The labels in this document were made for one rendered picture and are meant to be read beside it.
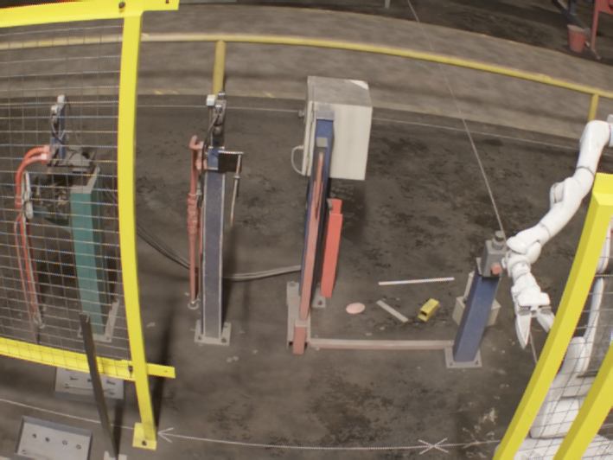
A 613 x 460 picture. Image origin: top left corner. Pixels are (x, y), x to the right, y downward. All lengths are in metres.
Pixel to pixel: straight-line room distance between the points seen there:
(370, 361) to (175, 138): 2.25
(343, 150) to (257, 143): 1.61
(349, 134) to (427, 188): 1.41
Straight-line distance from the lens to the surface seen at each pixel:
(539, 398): 1.91
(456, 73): 7.00
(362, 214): 4.73
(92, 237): 3.44
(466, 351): 3.78
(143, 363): 2.94
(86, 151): 3.46
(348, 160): 3.81
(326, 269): 3.99
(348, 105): 3.68
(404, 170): 5.22
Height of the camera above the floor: 2.52
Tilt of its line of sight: 33 degrees down
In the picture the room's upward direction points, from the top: 5 degrees clockwise
